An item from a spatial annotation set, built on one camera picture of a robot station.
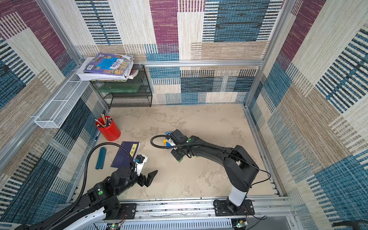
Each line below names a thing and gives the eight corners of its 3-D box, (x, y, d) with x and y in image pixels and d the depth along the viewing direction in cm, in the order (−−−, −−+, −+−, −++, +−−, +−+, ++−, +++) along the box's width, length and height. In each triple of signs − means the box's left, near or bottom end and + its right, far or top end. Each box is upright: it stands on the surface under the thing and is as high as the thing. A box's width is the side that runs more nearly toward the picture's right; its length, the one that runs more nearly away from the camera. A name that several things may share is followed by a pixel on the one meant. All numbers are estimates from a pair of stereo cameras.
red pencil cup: (104, 142, 103) (92, 127, 89) (109, 131, 108) (98, 115, 95) (118, 141, 102) (108, 127, 89) (122, 131, 108) (113, 115, 95)
